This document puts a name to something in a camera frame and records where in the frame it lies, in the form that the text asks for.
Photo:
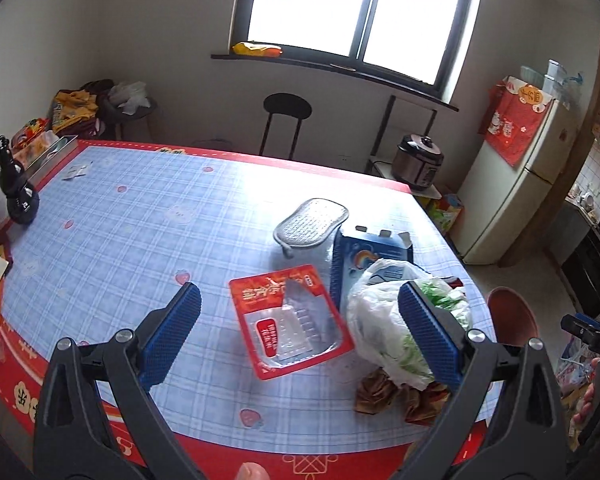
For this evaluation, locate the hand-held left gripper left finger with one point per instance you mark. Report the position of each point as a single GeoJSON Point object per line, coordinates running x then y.
{"type": "Point", "coordinates": [172, 332]}

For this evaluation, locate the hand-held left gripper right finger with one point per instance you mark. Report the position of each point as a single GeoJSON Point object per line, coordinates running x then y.
{"type": "Point", "coordinates": [425, 335]}

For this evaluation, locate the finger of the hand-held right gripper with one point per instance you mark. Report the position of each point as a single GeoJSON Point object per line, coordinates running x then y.
{"type": "Point", "coordinates": [575, 322]}

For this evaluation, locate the white plastic bag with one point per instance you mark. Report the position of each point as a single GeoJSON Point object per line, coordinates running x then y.
{"type": "Point", "coordinates": [375, 320]}

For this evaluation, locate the reddish brown bin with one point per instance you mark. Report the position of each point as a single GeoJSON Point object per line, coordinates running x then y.
{"type": "Point", "coordinates": [510, 310]}

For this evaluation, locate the brown wrapper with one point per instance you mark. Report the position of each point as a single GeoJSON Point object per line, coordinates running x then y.
{"type": "Point", "coordinates": [380, 392]}

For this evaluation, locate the red plastic food tray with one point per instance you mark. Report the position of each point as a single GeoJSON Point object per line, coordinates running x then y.
{"type": "Point", "coordinates": [260, 292]}

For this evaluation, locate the blue carton box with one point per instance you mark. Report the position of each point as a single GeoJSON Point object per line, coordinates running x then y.
{"type": "Point", "coordinates": [355, 260]}

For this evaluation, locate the person's right hand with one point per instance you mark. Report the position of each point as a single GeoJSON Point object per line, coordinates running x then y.
{"type": "Point", "coordinates": [587, 395]}

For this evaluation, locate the black built-in oven stove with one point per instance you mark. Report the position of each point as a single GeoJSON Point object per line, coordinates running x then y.
{"type": "Point", "coordinates": [595, 270]}

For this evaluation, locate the blue checked red-edged tablecloth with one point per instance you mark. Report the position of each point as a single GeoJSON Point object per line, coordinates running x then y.
{"type": "Point", "coordinates": [130, 240]}

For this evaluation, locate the kitchen counter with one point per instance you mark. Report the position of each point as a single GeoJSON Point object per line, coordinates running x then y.
{"type": "Point", "coordinates": [577, 210]}

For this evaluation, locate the colourful packaging bag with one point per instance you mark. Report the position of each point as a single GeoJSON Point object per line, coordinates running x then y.
{"type": "Point", "coordinates": [447, 212]}

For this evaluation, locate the cream refrigerator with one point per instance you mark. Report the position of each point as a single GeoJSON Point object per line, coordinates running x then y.
{"type": "Point", "coordinates": [500, 200]}

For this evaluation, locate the small white-topped table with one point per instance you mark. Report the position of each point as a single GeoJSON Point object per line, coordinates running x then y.
{"type": "Point", "coordinates": [380, 166]}

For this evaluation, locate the steel electric pressure cooker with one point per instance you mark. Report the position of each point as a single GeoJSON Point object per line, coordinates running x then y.
{"type": "Point", "coordinates": [417, 160]}

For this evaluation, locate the small white sachet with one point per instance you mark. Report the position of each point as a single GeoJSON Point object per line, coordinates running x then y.
{"type": "Point", "coordinates": [77, 171]}

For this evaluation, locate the red printed cloth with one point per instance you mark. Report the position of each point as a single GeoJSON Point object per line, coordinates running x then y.
{"type": "Point", "coordinates": [515, 125]}

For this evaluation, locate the steel rectangular container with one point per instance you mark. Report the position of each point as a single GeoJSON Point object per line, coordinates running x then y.
{"type": "Point", "coordinates": [55, 152]}

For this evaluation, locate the black bottle-shaped ornament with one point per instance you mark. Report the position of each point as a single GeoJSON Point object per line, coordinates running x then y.
{"type": "Point", "coordinates": [15, 180]}

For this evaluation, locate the crumpled white bag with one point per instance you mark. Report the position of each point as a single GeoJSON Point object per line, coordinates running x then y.
{"type": "Point", "coordinates": [130, 95]}

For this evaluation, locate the stack of clear containers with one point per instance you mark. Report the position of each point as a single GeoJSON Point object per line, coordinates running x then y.
{"type": "Point", "coordinates": [552, 77]}

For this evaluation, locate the yellow clothing pile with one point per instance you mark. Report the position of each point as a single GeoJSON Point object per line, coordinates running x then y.
{"type": "Point", "coordinates": [72, 107]}

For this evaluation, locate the red snack packets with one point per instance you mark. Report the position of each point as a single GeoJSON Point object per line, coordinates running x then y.
{"type": "Point", "coordinates": [30, 130]}

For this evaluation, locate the black round stool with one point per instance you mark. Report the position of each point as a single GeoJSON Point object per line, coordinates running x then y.
{"type": "Point", "coordinates": [287, 106]}

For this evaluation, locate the dark cloth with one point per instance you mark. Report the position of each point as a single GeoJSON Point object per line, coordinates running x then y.
{"type": "Point", "coordinates": [97, 87]}

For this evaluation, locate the dark windowsill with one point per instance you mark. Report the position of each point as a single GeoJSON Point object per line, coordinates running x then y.
{"type": "Point", "coordinates": [330, 64]}

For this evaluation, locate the yellow packet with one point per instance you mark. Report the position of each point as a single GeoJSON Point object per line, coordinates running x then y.
{"type": "Point", "coordinates": [255, 49]}

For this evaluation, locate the dark framed window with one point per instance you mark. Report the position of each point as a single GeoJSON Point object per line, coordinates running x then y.
{"type": "Point", "coordinates": [305, 0]}

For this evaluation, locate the wooden door frame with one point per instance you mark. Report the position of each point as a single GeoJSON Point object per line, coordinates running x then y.
{"type": "Point", "coordinates": [582, 160]}

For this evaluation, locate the black metal frame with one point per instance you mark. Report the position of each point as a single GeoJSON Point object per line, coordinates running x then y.
{"type": "Point", "coordinates": [390, 120]}

